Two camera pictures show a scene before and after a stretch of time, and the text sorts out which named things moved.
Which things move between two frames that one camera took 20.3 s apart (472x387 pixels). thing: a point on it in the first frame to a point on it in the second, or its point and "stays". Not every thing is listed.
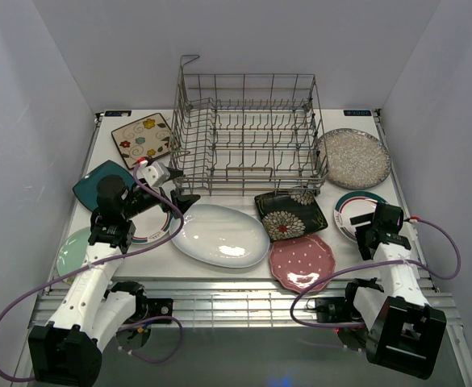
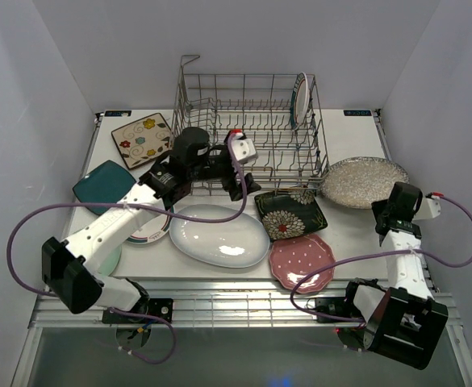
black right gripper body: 361,232 to 379,207
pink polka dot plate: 299,262 stays
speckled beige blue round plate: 353,158 to 356,182
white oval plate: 223,236 stays
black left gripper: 184,201 to 231,184
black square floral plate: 290,214 stays
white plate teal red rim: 151,225 stays
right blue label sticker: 357,113 stays
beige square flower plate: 146,138 stays
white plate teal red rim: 352,205 to 300,101
